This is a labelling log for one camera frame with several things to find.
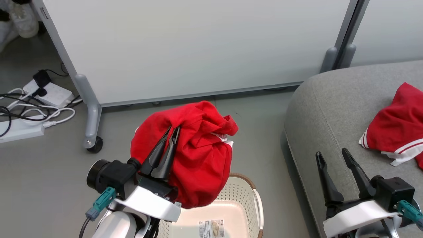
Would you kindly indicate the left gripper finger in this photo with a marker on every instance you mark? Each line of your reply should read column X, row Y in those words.
column 152, row 158
column 167, row 162

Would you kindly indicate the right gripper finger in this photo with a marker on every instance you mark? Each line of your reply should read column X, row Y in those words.
column 360, row 178
column 328, row 185

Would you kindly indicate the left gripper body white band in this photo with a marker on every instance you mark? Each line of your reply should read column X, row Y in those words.
column 148, row 205

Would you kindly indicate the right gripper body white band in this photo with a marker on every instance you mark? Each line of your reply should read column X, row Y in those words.
column 357, row 216

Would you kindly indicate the plain red garment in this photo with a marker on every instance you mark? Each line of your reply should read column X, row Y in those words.
column 198, row 165

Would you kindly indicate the red garment white striped trim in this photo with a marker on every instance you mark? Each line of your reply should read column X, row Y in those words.
column 396, row 125

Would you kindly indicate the grey fabric sofa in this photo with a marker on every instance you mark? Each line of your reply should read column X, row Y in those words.
column 330, row 109

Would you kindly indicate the black caster wheel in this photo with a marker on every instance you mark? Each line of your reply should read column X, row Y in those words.
column 96, row 145

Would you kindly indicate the paper label in basket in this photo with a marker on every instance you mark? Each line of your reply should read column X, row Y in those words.
column 211, row 229

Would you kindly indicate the grey partition leg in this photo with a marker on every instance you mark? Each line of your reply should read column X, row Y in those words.
column 92, row 115

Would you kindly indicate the white plastic laundry basket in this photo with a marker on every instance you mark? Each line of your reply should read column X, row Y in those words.
column 239, row 195

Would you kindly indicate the short white power strip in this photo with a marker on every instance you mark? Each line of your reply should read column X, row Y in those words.
column 54, row 94

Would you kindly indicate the large white partition panel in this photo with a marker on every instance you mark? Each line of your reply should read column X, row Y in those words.
column 198, row 46

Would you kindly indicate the long white power strip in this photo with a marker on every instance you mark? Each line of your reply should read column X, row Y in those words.
column 19, row 130

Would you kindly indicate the black power adapter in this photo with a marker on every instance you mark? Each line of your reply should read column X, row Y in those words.
column 41, row 78

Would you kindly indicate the narrow white partition panel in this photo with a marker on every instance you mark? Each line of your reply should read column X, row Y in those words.
column 390, row 29

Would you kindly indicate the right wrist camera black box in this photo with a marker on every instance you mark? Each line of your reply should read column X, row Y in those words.
column 395, row 193

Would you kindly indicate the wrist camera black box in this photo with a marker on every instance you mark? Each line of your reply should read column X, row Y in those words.
column 114, row 175
column 395, row 193

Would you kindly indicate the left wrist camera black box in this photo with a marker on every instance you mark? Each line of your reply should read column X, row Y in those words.
column 114, row 175

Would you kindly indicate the grey partition post foot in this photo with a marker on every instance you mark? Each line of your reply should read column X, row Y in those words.
column 328, row 61
column 347, row 57

